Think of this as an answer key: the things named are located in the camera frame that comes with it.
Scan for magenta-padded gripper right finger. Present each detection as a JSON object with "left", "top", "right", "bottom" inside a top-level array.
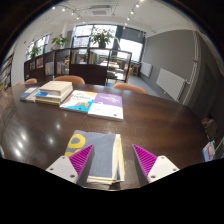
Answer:
[{"left": 132, "top": 143, "right": 181, "bottom": 187}]

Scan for purple and white book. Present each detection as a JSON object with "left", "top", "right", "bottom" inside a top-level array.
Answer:
[{"left": 87, "top": 92, "right": 125, "bottom": 122}]

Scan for stack of books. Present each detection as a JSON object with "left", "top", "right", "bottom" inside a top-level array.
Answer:
[{"left": 34, "top": 80, "right": 74, "bottom": 106}]

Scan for dark grey door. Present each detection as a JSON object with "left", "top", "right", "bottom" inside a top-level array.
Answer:
[{"left": 199, "top": 63, "right": 218, "bottom": 118}]

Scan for ceiling air conditioner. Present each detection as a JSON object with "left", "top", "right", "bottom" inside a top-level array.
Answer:
[{"left": 84, "top": 4, "right": 113, "bottom": 17}]

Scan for cream white book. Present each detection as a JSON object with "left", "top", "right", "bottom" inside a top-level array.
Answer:
[{"left": 25, "top": 93, "right": 39, "bottom": 103}]

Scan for tall wall bookshelf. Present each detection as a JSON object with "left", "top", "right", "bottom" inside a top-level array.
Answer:
[{"left": 0, "top": 53, "right": 15, "bottom": 93}]

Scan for large white radiator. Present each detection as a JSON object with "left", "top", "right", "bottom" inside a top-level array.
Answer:
[{"left": 155, "top": 67, "right": 186, "bottom": 102}]

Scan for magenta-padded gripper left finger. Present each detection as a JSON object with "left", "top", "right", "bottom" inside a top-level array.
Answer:
[{"left": 45, "top": 144, "right": 96, "bottom": 187}]

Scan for dark open shelf unit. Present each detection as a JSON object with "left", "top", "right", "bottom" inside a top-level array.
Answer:
[{"left": 23, "top": 47, "right": 133, "bottom": 87}]

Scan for small potted plant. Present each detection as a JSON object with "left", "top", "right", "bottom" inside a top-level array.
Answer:
[{"left": 51, "top": 34, "right": 70, "bottom": 50}]

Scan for potted plant by window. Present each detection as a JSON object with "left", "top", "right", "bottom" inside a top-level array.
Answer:
[{"left": 28, "top": 44, "right": 43, "bottom": 60}]

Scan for ceiling spot lights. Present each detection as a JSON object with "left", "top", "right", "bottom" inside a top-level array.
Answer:
[{"left": 51, "top": 0, "right": 143, "bottom": 24}]

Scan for small white radiator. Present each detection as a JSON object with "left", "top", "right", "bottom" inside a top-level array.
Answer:
[{"left": 139, "top": 61, "right": 153, "bottom": 78}]

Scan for blue and red booklet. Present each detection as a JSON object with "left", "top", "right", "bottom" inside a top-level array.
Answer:
[{"left": 201, "top": 139, "right": 217, "bottom": 163}]

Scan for grey towel with yellow print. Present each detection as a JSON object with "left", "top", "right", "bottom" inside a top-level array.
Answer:
[{"left": 64, "top": 129, "right": 126, "bottom": 185}]

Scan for large potted plant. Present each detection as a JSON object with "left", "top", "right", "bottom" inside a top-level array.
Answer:
[{"left": 89, "top": 27, "right": 116, "bottom": 49}]

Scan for white illustrated book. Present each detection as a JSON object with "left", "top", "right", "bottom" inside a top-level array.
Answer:
[{"left": 59, "top": 89, "right": 98, "bottom": 114}]

